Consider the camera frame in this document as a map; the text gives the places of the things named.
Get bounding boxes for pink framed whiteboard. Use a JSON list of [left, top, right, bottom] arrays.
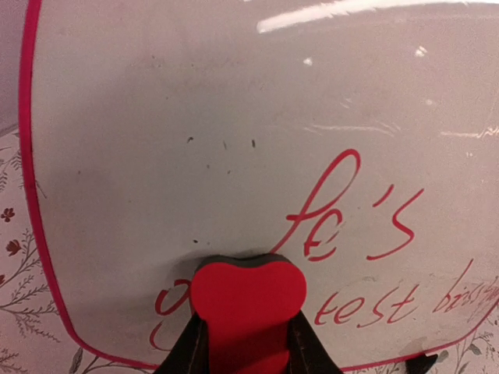
[[19, 1, 498, 370]]

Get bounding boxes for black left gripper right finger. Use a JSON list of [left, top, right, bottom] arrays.
[[287, 312, 343, 374]]

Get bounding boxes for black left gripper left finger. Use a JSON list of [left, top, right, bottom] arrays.
[[154, 313, 209, 374]]

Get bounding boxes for floral patterned table mat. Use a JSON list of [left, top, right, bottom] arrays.
[[1, 125, 498, 373]]

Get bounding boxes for red whiteboard eraser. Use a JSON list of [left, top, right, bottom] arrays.
[[190, 254, 307, 373]]

